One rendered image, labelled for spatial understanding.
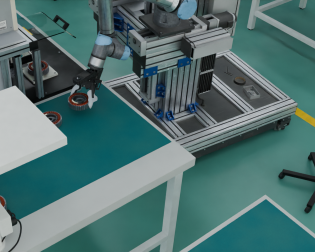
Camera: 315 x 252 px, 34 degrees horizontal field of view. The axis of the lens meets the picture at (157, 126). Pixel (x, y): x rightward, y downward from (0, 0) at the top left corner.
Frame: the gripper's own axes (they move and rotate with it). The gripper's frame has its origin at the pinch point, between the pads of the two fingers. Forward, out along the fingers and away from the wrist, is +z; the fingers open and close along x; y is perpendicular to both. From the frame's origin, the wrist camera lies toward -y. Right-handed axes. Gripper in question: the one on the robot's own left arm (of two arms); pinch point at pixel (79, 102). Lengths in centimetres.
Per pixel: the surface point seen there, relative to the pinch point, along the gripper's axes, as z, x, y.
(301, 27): -81, 1, 303
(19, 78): -2.8, 22.0, -21.9
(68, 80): -3.8, 20.9, 12.8
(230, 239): 14, -101, -14
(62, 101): 4.7, 11.7, 1.9
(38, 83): -1.6, 19.8, -10.1
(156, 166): 8, -54, -3
